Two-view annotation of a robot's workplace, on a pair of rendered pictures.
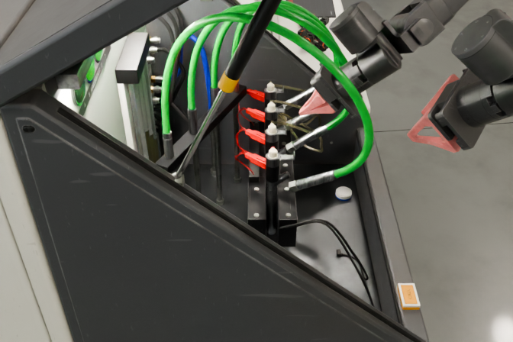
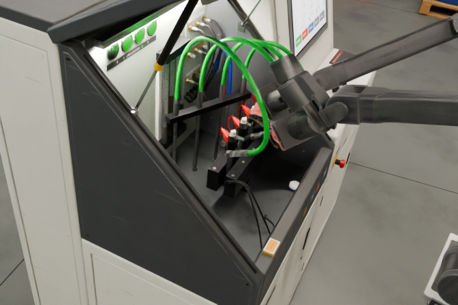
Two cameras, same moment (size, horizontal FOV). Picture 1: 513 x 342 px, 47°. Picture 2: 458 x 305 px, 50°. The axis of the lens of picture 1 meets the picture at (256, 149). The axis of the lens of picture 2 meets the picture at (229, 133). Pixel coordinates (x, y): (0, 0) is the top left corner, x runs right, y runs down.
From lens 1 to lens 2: 0.56 m
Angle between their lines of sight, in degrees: 18
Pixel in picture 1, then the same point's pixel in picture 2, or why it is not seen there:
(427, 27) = (324, 81)
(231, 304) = (148, 194)
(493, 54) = (290, 93)
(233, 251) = (150, 161)
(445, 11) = (343, 75)
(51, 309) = (66, 161)
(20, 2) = (95, 0)
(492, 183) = not seen: outside the picture
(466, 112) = (289, 127)
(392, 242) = (287, 216)
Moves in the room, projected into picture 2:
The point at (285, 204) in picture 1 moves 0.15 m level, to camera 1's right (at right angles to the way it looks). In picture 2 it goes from (236, 169) to (280, 187)
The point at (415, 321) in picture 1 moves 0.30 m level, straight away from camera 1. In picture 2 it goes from (265, 261) to (337, 214)
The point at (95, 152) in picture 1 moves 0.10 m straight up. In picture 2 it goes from (93, 80) to (90, 41)
